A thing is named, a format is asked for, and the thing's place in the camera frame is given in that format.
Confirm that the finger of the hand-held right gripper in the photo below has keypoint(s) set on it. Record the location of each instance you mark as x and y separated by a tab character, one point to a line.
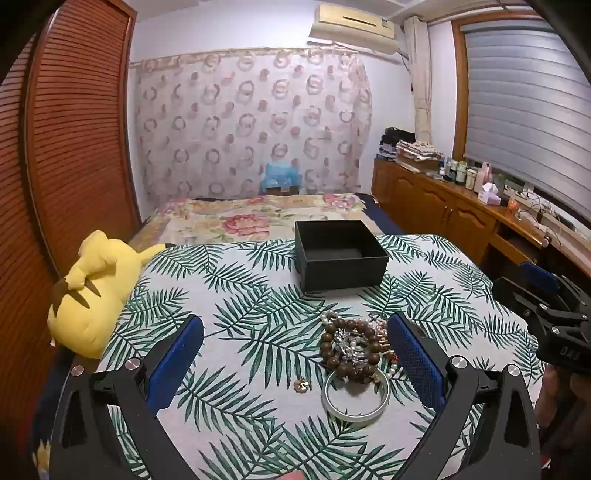
540	277
521	297

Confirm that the white air conditioner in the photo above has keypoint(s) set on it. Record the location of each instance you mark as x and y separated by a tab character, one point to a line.
355	30

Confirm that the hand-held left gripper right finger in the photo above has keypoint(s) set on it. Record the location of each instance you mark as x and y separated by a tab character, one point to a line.
415	360

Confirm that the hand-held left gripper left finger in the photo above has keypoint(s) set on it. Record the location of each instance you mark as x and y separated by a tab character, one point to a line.
178	360

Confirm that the person's right hand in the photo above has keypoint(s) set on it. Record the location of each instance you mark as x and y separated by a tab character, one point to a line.
551	401

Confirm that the wooden cabinet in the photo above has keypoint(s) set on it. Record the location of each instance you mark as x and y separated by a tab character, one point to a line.
429	203

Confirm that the pale green jade bangle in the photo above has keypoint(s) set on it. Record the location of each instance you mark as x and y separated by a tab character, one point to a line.
328	401

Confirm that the dark blue bed sheet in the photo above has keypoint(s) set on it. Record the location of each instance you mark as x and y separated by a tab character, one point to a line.
385	217

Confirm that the louvered wooden wardrobe door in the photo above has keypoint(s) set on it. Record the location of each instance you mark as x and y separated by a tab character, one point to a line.
69	138

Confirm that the grey window blind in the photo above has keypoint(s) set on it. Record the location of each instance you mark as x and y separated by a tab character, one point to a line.
521	101

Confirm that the small gold flower earring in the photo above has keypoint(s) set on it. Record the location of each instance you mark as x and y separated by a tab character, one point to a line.
301	383

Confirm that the black box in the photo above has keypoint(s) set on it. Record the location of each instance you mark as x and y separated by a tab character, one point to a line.
341	272

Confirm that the folded patterned cloth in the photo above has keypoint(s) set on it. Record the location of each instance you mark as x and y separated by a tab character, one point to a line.
420	148

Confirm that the yellow plush toy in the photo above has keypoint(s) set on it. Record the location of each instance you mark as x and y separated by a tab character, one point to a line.
101	295

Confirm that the floral bedspread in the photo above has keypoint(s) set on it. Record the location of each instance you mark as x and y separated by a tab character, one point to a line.
221	221

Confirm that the row of cosmetic bottles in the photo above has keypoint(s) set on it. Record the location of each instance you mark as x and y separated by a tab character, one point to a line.
464	175

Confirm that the stack of dark clothes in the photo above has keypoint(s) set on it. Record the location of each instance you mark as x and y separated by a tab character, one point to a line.
392	141

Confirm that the green leaf print tablecloth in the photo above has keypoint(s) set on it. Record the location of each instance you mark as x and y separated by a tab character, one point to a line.
258	323

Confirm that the white pink tissue box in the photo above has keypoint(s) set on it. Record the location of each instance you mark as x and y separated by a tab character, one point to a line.
488	194

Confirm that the blue plush toy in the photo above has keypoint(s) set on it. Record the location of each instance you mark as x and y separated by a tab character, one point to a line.
279	175

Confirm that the beige tied curtain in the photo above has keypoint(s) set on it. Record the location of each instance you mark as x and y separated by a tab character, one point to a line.
421	83

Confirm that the small orange jar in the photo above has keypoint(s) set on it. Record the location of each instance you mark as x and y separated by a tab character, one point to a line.
513	205

